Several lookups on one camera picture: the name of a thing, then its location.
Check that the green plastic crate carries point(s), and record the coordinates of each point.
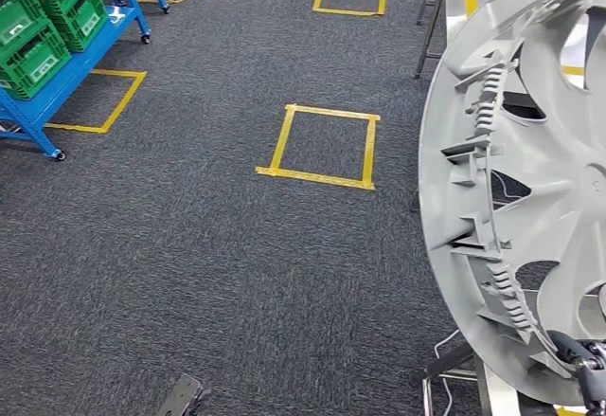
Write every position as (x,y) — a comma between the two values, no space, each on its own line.
(33,65)
(19,18)
(78,18)

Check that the grey plastic wheel cover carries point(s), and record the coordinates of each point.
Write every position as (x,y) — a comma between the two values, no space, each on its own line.
(558,168)

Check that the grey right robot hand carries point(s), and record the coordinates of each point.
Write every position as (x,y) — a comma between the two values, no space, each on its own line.
(592,375)

